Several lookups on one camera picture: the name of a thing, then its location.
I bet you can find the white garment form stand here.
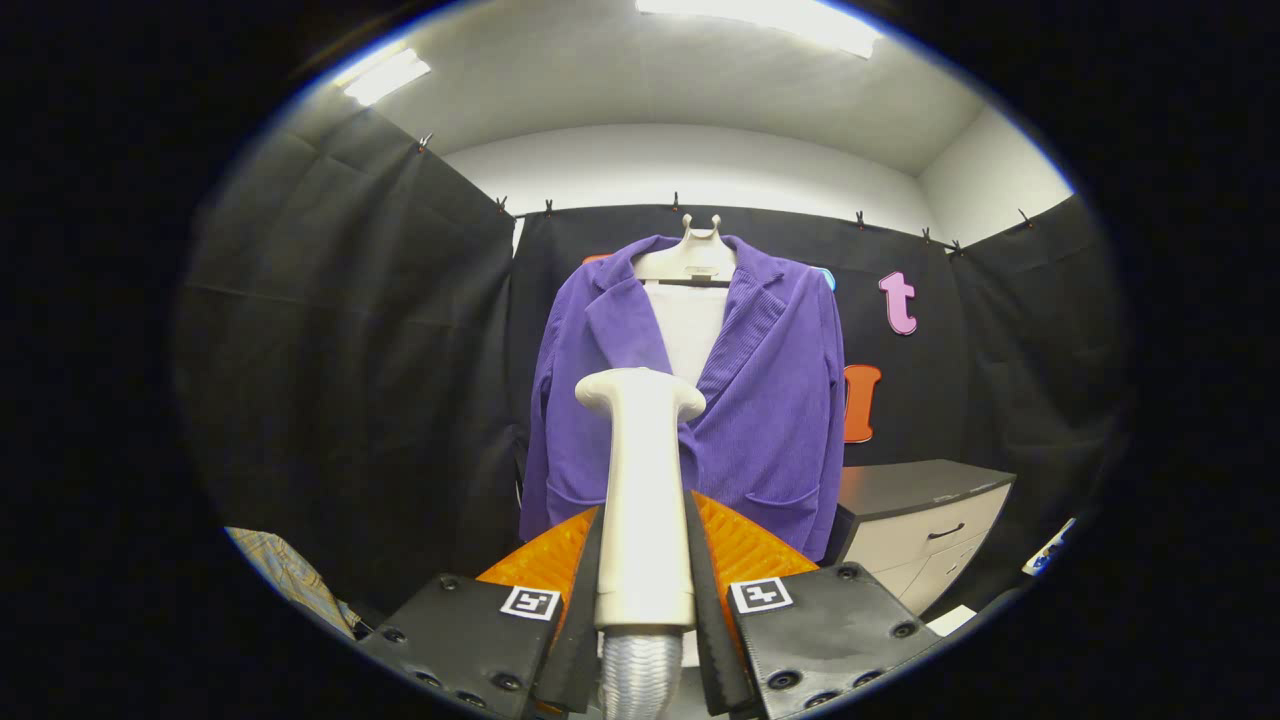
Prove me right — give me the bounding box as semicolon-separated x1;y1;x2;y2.
640;280;732;387

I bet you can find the white tray with small items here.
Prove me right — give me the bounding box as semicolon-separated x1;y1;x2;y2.
1022;517;1079;578

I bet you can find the purple corduroy jacket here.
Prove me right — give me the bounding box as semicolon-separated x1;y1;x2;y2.
518;233;849;563

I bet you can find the cabinet with dark top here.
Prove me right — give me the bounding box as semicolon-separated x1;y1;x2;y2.
820;459;1017;617

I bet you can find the small ceiling light panel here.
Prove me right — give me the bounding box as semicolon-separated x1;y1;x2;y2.
342;48;433;108

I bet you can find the white plastic hanger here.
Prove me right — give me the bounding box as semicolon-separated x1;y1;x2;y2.
632;213;739;289

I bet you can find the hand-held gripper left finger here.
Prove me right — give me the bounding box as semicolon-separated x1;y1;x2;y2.
358;505;605;719

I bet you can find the plaid cloth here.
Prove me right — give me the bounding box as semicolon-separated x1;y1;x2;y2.
225;527;362;642

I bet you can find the large ceiling light panel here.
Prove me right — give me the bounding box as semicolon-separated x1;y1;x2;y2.
635;0;887;60

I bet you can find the row of black backdrop clips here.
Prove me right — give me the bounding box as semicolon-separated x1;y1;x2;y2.
418;133;1033;257

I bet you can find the white paper sheet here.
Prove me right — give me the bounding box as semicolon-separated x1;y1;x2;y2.
925;604;979;639

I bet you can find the white garment steamer with hose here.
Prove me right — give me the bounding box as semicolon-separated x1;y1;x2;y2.
575;367;707;720

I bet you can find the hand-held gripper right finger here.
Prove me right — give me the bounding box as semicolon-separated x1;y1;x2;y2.
683;489;944;720

